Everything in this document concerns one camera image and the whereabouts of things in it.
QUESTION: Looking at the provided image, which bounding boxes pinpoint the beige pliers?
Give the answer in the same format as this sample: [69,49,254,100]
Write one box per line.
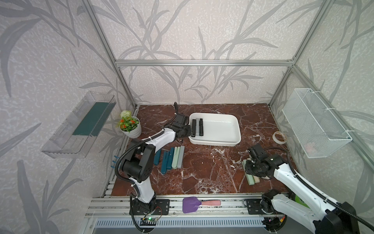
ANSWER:
[253,176,260,183]

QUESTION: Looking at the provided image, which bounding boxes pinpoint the mint green pliers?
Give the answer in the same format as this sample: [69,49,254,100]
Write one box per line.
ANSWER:
[242,160,255,186]

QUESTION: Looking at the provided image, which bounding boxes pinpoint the white rectangular storage tray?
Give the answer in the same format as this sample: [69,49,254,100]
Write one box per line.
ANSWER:
[189,113,242,147]

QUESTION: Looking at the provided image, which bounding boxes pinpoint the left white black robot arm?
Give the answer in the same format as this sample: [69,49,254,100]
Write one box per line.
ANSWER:
[114,113,192,204]

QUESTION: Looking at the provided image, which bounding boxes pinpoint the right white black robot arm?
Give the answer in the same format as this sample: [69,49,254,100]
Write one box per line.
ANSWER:
[244,144,374,234]

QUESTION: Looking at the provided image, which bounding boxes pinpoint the dark teal folded pliers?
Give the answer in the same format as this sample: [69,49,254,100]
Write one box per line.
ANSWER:
[161,151,169,175]

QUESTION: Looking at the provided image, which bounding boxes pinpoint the open dark teal pliers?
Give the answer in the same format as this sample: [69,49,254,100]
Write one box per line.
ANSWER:
[153,149,162,166]

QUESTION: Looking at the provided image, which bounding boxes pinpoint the light green folded pliers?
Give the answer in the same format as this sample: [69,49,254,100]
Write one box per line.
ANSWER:
[171,146,181,169]

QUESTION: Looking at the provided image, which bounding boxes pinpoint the clear tape roll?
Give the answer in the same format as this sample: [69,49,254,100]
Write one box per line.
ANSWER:
[272,131,287,145]

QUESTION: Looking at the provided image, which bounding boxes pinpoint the potted artificial flower plant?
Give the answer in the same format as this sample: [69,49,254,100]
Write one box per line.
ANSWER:
[118,110,142,138]

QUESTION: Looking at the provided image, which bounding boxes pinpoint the green white work glove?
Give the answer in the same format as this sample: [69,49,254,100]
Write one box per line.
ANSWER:
[295,195,309,209]

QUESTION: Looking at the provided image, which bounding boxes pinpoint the purple pink spatula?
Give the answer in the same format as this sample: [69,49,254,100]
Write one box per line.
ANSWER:
[182,197,221,214]

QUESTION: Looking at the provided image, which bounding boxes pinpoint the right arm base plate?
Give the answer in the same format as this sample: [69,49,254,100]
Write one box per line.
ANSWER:
[243,199,284,216]

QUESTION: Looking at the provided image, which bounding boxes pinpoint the white wire mesh basket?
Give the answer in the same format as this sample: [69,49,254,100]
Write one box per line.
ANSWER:
[282,88,353,159]

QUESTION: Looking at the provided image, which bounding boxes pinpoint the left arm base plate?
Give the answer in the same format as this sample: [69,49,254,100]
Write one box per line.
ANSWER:
[129,199,170,215]

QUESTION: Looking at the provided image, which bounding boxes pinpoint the clear plastic wall shelf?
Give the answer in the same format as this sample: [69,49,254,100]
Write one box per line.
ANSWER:
[41,91,116,159]

